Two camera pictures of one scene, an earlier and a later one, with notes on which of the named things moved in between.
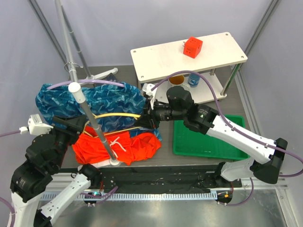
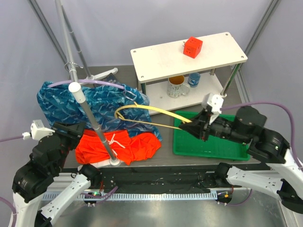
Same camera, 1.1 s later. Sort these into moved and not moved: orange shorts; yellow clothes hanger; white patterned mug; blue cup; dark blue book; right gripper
Moved: yellow clothes hanger; right gripper
Not moved: orange shorts; white patterned mug; dark blue book; blue cup
